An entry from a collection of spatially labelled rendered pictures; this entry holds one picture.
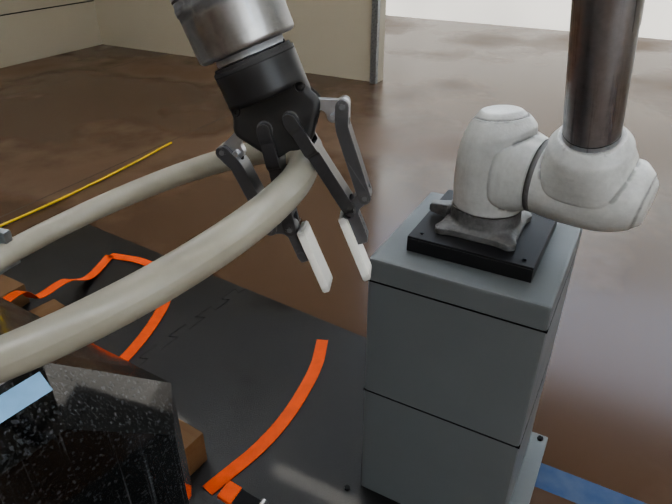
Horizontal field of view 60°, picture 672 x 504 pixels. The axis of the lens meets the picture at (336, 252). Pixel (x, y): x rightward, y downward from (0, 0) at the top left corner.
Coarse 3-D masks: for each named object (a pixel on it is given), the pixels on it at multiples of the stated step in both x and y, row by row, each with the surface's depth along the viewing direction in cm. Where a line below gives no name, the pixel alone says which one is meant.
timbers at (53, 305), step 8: (0, 280) 244; (8, 280) 244; (0, 288) 239; (8, 288) 239; (16, 288) 239; (24, 288) 242; (0, 296) 234; (24, 296) 243; (16, 304) 241; (24, 304) 244; (48, 304) 226; (56, 304) 226; (32, 312) 222; (40, 312) 222; (48, 312) 222
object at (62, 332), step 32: (192, 160) 78; (256, 160) 72; (288, 160) 60; (128, 192) 80; (160, 192) 81; (288, 192) 48; (64, 224) 78; (224, 224) 43; (256, 224) 44; (0, 256) 72; (192, 256) 41; (224, 256) 42; (128, 288) 39; (160, 288) 39; (64, 320) 37; (96, 320) 38; (128, 320) 39; (0, 352) 37; (32, 352) 37; (64, 352) 38
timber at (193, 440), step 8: (184, 424) 173; (184, 432) 171; (192, 432) 171; (200, 432) 171; (184, 440) 168; (192, 440) 168; (200, 440) 171; (184, 448) 166; (192, 448) 168; (200, 448) 172; (192, 456) 170; (200, 456) 173; (192, 464) 171; (200, 464) 174; (192, 472) 172
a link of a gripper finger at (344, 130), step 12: (336, 108) 50; (348, 108) 50; (336, 120) 51; (348, 120) 51; (336, 132) 51; (348, 132) 51; (348, 144) 52; (348, 156) 52; (360, 156) 54; (348, 168) 53; (360, 168) 53; (360, 180) 53; (360, 192) 54
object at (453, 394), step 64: (384, 256) 129; (384, 320) 135; (448, 320) 126; (512, 320) 118; (384, 384) 145; (448, 384) 134; (512, 384) 126; (384, 448) 156; (448, 448) 144; (512, 448) 134
